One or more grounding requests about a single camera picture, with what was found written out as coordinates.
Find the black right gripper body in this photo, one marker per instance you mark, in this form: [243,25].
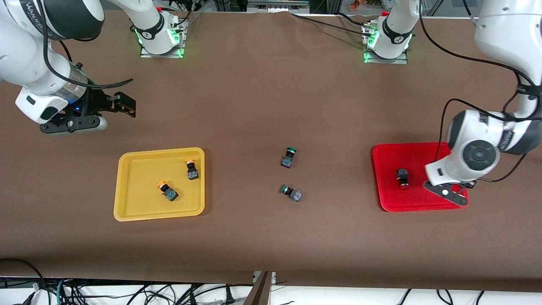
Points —
[94,104]

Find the red push button switch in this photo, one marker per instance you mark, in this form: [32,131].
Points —
[402,174]

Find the yellow push button switch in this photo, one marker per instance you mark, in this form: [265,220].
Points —
[193,173]
[171,195]

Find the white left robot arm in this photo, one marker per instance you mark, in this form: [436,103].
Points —
[508,42]

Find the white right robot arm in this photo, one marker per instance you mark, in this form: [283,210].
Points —
[21,63]

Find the yellow plastic tray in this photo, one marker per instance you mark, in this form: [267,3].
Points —
[139,169]

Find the red plastic tray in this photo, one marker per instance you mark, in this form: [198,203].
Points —
[387,199]

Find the brown table cover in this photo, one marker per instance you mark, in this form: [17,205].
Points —
[271,106]

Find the grey metal box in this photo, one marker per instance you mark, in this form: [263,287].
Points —
[277,6]

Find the black power plug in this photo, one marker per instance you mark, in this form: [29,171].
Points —
[229,296]

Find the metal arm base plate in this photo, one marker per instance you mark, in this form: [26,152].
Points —
[169,55]
[398,62]

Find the green push button switch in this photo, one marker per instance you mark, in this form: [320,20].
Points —
[287,161]
[295,195]

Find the wooden table post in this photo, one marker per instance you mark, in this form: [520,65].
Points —
[260,292]

